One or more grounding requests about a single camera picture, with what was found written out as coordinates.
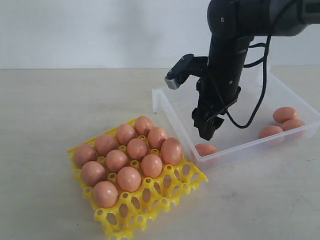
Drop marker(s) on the brown egg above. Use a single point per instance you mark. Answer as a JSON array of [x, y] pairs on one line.
[[156, 137], [270, 131], [204, 150], [129, 179], [293, 124], [83, 154], [143, 125], [105, 194], [116, 160], [92, 173], [151, 166], [284, 114], [125, 133], [137, 149], [171, 151], [105, 143]]

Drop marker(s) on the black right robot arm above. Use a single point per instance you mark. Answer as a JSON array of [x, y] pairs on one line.
[[233, 25]]

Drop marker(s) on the yellow plastic egg tray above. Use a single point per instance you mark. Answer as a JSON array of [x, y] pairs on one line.
[[132, 210]]

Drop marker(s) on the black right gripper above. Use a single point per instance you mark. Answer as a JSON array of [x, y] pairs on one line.
[[211, 103]]

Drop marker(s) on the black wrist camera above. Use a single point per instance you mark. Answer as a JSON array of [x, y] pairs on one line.
[[188, 65]]

